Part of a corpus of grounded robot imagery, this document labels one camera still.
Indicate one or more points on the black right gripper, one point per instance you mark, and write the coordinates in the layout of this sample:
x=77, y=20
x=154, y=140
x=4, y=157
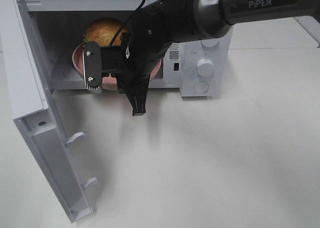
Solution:
x=133, y=61

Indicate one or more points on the pink round plate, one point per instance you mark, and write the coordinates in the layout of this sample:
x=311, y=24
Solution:
x=108, y=83

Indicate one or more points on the burger with lettuce and cheese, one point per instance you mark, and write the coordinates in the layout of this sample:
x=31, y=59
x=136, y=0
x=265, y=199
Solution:
x=102, y=31

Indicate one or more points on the round white door button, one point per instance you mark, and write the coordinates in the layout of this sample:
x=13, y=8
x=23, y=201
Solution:
x=201, y=87

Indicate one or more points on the white microwave door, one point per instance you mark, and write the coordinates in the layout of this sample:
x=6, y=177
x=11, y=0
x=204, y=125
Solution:
x=34, y=110

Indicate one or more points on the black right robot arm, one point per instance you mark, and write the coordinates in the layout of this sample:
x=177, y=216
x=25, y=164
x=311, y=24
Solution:
x=195, y=20

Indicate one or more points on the white warning label sticker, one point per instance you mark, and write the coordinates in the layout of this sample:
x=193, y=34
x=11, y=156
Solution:
x=174, y=52

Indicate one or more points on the lower white microwave knob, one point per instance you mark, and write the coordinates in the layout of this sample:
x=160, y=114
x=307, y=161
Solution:
x=205, y=67

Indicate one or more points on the white microwave knob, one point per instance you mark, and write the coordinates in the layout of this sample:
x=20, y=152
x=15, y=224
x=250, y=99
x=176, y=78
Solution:
x=205, y=67
x=210, y=43

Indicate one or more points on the upper white microwave knob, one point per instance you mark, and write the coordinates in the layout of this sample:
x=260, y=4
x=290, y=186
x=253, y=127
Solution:
x=210, y=43

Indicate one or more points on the white microwave oven body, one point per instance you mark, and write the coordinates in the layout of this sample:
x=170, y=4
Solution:
x=55, y=29

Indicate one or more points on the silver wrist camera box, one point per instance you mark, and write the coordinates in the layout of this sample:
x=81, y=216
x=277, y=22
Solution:
x=92, y=67

